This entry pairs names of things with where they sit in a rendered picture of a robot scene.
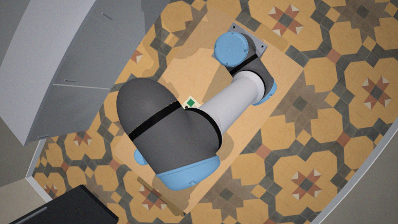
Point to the green and white chessboard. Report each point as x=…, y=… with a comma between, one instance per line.
x=191, y=102

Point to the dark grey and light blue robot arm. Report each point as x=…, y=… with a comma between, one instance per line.
x=180, y=144

